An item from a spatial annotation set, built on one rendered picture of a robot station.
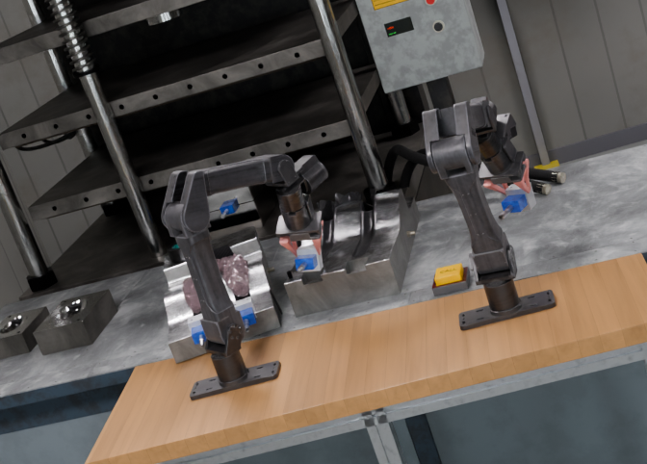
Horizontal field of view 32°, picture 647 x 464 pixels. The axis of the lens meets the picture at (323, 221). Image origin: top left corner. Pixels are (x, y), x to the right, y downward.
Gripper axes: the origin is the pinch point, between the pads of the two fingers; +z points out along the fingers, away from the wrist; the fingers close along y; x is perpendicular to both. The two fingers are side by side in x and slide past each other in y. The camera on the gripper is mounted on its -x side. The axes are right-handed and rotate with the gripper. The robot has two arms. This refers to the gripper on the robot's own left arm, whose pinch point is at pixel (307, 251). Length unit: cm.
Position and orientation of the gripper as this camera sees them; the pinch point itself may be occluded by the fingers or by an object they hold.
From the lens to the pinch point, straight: 259.5
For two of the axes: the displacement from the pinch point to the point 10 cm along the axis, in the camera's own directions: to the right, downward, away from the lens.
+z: 2.2, 7.4, 6.3
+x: -1.0, 6.6, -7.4
